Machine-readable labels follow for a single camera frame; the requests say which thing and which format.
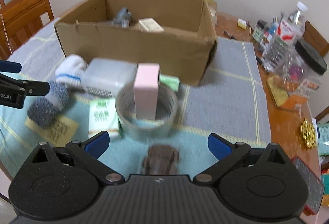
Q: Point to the clear tape roll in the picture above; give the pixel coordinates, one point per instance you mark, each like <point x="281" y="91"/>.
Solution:
<point x="144" y="127"/>

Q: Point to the white sock with blue stripe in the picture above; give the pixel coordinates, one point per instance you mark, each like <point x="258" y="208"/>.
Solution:
<point x="69" y="67"/>

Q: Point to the green carton box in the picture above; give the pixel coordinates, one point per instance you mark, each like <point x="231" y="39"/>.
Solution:
<point x="169" y="82"/>

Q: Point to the clear jar of brown cookies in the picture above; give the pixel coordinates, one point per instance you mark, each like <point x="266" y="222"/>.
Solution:
<point x="159" y="159"/>

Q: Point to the small yellow box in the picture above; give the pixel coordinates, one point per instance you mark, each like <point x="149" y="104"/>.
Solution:
<point x="242" y="23"/>

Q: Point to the orange packet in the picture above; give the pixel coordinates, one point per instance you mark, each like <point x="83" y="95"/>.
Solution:
<point x="293" y="104"/>

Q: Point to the teal packet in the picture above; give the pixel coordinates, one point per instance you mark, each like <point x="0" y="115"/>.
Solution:
<point x="323" y="136"/>

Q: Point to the blue checked towel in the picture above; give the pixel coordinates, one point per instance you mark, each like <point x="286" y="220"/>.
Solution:
<point x="226" y="100"/>

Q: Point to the blue knit sock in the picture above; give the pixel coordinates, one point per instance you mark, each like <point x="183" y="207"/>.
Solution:
<point x="48" y="106"/>

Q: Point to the clear water bottle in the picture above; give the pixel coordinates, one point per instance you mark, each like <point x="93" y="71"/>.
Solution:
<point x="290" y="31"/>

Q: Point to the beige carton box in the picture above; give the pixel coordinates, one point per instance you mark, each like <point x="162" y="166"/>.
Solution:
<point x="150" y="25"/>

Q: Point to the yellow snack packet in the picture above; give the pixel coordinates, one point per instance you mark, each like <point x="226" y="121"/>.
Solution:
<point x="277" y="90"/>

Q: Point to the black pen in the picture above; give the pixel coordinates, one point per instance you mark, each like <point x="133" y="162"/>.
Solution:
<point x="261" y="62"/>

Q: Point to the wooden chair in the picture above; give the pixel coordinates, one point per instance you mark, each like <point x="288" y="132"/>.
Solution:
<point x="25" y="13"/>
<point x="317" y="36"/>

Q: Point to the small jar dark lid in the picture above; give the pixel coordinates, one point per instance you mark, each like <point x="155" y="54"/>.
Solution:
<point x="259" y="31"/>

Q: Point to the small blue bottle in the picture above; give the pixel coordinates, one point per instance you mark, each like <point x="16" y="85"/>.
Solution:
<point x="272" y="32"/>

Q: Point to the dark pen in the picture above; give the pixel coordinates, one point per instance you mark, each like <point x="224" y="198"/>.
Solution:
<point x="228" y="34"/>

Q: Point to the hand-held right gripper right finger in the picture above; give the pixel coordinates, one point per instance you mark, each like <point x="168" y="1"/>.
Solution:
<point x="218" y="145"/>

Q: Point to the white plastic box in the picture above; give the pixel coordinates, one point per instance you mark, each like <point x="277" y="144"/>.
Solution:
<point x="108" y="75"/>

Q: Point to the wooden stick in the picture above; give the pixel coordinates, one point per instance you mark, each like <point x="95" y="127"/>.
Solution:
<point x="250" y="28"/>

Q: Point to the brown cardboard box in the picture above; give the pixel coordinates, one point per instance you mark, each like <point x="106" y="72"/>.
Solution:
<point x="128" y="54"/>

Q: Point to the large clear jar black lid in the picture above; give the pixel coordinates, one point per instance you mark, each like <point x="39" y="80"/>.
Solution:
<point x="311" y="57"/>

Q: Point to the pink carton box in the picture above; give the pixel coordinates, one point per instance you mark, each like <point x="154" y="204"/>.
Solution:
<point x="146" y="90"/>

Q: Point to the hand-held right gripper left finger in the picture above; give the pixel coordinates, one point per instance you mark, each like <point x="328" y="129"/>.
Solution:
<point x="99" y="143"/>

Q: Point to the tan paper package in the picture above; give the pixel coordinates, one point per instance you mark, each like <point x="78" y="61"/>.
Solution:
<point x="208" y="5"/>

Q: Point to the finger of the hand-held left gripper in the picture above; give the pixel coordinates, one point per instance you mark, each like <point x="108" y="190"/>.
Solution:
<point x="36" y="88"/>
<point x="10" y="66"/>

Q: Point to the green and white carton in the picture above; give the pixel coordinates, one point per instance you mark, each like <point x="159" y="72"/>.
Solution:
<point x="102" y="116"/>

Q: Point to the gold ornament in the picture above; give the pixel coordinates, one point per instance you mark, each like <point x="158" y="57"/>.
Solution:
<point x="308" y="134"/>

